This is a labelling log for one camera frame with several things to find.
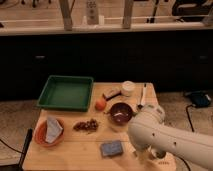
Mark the blue sponge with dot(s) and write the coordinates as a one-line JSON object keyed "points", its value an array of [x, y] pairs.
{"points": [[111, 149]]}

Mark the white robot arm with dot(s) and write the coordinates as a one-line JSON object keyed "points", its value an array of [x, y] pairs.
{"points": [[147, 128]]}

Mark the green plastic tray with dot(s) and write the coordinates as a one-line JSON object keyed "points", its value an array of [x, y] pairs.
{"points": [[70, 93]]}

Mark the orange fruit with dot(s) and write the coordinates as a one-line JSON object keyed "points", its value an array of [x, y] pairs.
{"points": [[100, 104]]}

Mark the white round container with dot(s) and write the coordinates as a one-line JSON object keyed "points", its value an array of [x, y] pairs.
{"points": [[127, 88]]}

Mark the dark red bowl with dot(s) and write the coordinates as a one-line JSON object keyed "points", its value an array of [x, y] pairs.
{"points": [[120, 113]]}

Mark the pile of brown nuts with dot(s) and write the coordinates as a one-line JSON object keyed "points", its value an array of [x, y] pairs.
{"points": [[90, 126]]}

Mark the crumpled white cloth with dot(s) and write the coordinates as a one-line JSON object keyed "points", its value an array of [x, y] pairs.
{"points": [[54, 129]]}

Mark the orange plastic bowl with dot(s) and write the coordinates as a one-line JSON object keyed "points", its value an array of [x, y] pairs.
{"points": [[40, 136]]}

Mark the metal measuring cup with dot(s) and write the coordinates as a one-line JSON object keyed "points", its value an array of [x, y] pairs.
{"points": [[160, 154]]}

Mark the blue black floor device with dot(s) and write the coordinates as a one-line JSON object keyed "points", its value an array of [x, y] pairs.
{"points": [[199, 99]]}

